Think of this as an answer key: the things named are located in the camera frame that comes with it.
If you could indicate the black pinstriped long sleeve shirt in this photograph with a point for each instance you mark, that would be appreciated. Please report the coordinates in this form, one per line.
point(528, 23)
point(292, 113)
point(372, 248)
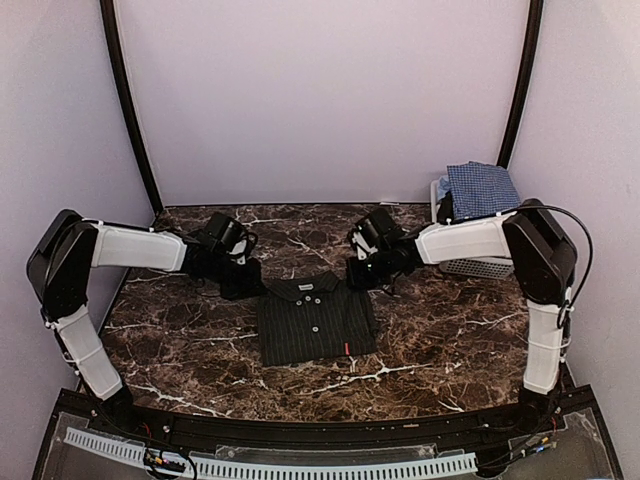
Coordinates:
point(314, 318)

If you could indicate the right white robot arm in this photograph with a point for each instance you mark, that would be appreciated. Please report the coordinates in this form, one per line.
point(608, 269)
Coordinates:
point(542, 254)

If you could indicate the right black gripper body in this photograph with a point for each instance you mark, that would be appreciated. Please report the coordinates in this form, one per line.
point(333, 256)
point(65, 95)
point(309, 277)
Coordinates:
point(376, 273)

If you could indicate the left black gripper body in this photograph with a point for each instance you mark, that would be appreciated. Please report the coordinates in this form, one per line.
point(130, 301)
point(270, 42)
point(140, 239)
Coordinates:
point(234, 282)

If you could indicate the black frame post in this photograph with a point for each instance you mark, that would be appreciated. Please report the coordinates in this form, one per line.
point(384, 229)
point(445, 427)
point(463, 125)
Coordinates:
point(523, 79)
point(118, 67)

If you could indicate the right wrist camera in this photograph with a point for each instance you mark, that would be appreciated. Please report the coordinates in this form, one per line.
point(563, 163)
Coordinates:
point(375, 232)

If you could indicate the left black frame post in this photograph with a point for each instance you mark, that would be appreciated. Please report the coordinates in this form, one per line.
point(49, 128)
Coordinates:
point(118, 67)

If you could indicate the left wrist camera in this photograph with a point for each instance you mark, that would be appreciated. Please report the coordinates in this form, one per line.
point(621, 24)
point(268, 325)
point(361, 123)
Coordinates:
point(224, 235)

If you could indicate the white slotted cable duct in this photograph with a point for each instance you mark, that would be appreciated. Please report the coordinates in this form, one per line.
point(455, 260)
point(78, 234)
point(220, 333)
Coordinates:
point(200, 466)

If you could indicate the blue checkered long sleeve shirt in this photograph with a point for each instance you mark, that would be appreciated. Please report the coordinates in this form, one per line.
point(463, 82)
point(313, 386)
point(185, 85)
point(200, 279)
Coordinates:
point(480, 190)

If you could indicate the light blue shirt in basket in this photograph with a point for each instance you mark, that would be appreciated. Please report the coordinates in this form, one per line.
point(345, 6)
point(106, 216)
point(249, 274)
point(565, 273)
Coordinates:
point(443, 187)

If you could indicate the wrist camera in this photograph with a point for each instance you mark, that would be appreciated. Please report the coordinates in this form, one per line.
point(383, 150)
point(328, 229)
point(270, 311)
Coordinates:
point(224, 235)
point(375, 232)

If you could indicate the white perforated plastic basket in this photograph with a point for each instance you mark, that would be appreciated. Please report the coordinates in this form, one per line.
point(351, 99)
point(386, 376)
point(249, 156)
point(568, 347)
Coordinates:
point(496, 268)

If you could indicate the black front table rail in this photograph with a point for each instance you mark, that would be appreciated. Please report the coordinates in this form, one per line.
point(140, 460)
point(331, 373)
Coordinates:
point(481, 429)

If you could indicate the right black frame post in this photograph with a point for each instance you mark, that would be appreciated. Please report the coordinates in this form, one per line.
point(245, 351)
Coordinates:
point(523, 79)

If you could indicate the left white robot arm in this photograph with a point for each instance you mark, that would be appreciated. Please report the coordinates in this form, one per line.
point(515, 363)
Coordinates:
point(73, 248)

